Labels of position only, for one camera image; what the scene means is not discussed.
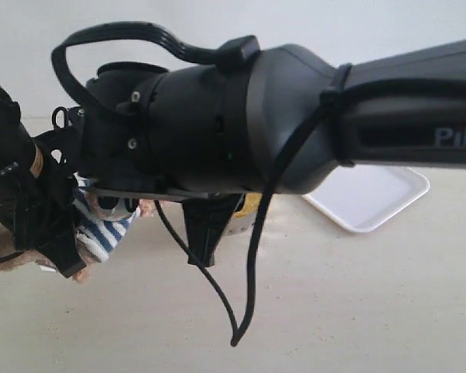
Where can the yellow millet grains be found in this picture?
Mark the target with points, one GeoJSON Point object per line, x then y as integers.
{"type": "Point", "coordinates": [250, 205]}

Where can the white plastic tray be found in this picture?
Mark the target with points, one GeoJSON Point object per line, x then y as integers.
{"type": "Point", "coordinates": [362, 198]}

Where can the steel bowl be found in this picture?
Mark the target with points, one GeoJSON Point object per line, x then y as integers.
{"type": "Point", "coordinates": [240, 225]}

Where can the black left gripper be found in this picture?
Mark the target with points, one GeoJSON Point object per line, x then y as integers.
{"type": "Point", "coordinates": [65, 136]}

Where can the brown teddy bear striped shirt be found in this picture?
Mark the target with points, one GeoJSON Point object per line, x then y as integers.
{"type": "Point", "coordinates": [97, 236]}

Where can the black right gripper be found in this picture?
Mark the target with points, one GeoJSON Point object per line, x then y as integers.
{"type": "Point", "coordinates": [185, 132]}

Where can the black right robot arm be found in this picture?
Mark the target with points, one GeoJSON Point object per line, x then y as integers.
{"type": "Point", "coordinates": [307, 118]}

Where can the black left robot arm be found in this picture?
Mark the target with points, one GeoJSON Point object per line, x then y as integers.
{"type": "Point", "coordinates": [37, 220]}

